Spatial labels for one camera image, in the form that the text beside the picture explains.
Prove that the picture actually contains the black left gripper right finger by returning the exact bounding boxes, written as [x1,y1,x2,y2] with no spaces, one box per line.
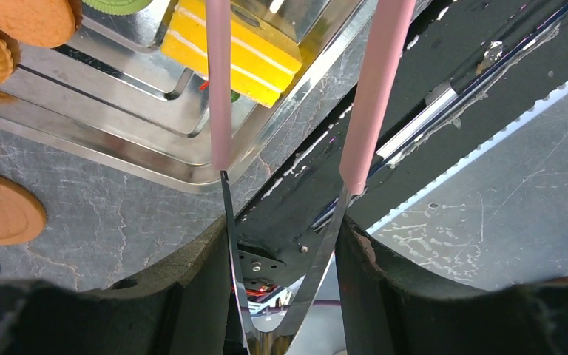
[336,218,568,354]

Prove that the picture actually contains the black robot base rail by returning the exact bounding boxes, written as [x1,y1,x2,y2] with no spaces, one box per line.
[236,1,568,294]

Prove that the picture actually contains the pink-handled metal tongs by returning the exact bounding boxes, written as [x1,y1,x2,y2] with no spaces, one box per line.
[206,1,416,354]

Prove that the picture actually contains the green round macaron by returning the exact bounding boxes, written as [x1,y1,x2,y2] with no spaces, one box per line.
[83,0,152,16]

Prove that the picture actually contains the round wooden coaster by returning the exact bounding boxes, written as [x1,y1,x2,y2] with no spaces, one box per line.
[0,176,47,246]

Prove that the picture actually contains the yellow layered cake slice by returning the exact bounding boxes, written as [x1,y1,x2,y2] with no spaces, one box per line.
[160,1,302,108]

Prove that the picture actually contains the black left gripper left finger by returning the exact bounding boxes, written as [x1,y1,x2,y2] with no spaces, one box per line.
[0,218,231,354]

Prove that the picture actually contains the stainless steel serving tray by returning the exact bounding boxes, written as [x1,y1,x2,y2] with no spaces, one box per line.
[0,1,376,192]

